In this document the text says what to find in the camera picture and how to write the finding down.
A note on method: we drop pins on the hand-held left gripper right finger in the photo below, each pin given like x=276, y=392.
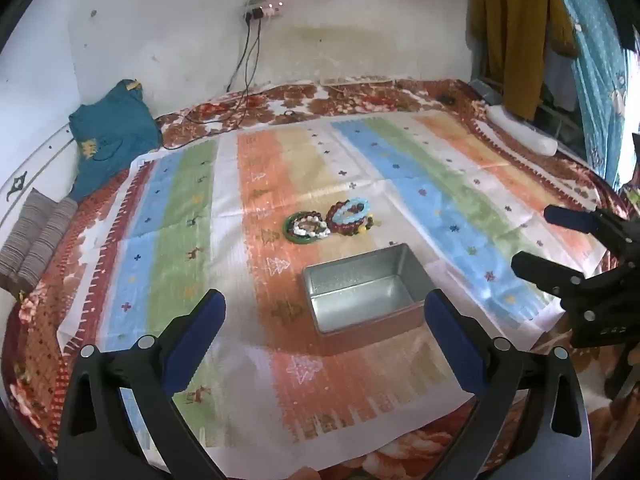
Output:
x=450, y=335

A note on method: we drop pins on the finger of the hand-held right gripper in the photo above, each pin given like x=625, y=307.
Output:
x=565, y=216
x=537, y=269

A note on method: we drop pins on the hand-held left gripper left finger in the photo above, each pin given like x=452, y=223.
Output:
x=200, y=330

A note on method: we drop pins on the rectangular metal tin box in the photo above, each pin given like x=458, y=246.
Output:
x=360, y=290

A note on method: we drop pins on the green bangle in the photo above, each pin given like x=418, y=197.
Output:
x=289, y=230

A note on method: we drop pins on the striped printed cloth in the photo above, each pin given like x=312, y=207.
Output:
x=250, y=260

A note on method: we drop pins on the teal printed curtain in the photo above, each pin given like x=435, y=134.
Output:
x=600, y=60

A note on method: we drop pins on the small black object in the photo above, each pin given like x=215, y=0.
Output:
x=445, y=99

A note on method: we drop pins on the mustard hanging garment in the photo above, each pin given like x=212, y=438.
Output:
x=515, y=35

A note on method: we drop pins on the grey striped folded cloth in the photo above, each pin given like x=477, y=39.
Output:
x=35, y=240

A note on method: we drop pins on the teal garment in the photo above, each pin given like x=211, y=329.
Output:
x=115, y=130

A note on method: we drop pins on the white power strip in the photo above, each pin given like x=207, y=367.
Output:
x=267, y=9

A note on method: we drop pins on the dark metal frame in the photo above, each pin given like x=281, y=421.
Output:
x=487, y=87

